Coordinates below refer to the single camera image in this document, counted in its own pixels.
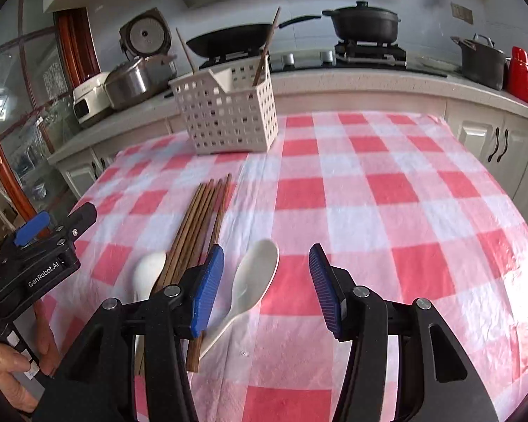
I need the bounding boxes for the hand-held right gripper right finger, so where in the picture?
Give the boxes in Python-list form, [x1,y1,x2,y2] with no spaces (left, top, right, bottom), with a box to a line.
[308,243,500,422]

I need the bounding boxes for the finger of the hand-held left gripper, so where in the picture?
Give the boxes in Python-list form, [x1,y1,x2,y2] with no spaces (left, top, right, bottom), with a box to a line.
[0,211,52,269]
[48,202,98,253]

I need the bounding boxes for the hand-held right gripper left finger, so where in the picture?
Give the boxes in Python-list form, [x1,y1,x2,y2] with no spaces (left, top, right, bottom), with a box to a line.
[33,244,225,422]

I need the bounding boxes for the large white plastic spoon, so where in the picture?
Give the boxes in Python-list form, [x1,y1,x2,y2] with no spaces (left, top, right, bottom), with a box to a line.
[199,238,280,361]

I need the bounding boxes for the bundle of wooden chopsticks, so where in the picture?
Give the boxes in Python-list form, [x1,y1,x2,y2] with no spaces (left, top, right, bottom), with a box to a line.
[134,173,234,376]

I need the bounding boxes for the white perforated plastic basket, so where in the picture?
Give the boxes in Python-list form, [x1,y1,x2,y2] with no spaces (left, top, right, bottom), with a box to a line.
[168,62,279,155]

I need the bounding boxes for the person's left hand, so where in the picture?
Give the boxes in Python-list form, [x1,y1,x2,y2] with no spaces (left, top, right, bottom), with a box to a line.
[0,304,62,415]

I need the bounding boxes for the small white plastic spoon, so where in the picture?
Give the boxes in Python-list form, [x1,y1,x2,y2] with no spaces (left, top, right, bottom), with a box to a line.
[134,251,168,300]

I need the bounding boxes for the red white checked tablecloth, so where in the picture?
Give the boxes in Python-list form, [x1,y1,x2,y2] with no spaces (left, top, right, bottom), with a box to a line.
[37,112,528,422]

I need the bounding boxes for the white kitchen appliance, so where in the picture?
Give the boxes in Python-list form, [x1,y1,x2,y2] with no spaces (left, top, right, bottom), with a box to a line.
[73,74,111,126]

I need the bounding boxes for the steel rice cooker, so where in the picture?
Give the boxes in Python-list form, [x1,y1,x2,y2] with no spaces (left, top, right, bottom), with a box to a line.
[105,7,179,110]

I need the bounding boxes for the wooden framed glass door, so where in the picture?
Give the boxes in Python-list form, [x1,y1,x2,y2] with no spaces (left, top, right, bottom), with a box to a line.
[0,0,102,238]

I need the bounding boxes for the brown wooden chopstick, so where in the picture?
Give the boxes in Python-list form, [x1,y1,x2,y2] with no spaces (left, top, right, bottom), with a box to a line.
[252,6,281,86]
[176,27,199,75]

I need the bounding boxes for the white kitchen counter cabinets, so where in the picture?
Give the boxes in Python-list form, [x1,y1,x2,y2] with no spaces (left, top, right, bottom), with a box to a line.
[48,70,528,212]

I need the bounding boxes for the black wok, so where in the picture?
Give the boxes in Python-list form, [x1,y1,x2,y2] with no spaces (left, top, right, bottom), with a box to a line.
[186,14,323,59]

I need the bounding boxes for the black glass gas stove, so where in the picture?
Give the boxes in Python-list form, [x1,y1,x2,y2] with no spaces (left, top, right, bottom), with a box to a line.
[194,39,450,79]

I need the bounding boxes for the black lidded cooking pot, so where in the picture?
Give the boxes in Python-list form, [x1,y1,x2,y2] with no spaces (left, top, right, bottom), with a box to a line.
[322,1,402,42]

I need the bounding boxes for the grey stock pot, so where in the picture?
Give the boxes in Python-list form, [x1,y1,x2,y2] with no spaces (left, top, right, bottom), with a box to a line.
[451,34,511,91]

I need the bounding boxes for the red bottle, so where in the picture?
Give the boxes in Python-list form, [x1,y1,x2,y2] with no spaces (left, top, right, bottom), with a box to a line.
[507,46,528,103]

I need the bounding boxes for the wall outlet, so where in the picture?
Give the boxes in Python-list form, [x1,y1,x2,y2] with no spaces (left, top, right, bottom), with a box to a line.
[451,2,473,25]

